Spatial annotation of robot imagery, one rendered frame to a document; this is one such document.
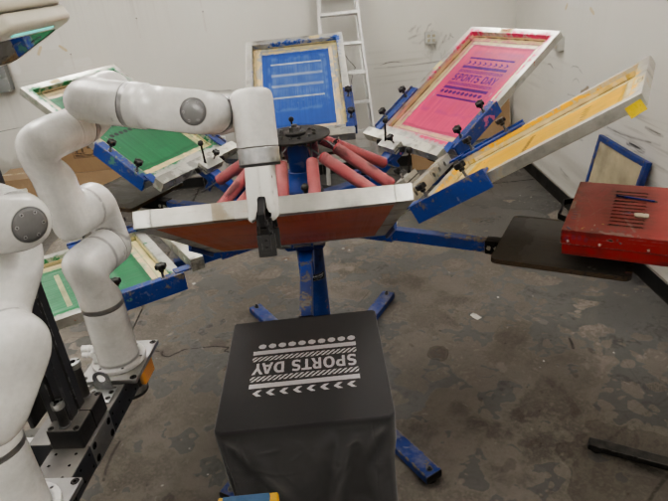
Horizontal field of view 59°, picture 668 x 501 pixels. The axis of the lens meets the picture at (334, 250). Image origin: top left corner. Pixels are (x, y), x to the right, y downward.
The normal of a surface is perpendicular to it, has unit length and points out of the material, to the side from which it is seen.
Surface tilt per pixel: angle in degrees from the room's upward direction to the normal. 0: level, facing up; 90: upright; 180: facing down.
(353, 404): 0
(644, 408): 0
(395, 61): 90
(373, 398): 0
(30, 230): 95
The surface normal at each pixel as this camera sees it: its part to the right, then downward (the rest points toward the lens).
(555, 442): -0.09, -0.89
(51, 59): 0.04, 0.44
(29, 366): 0.81, 0.22
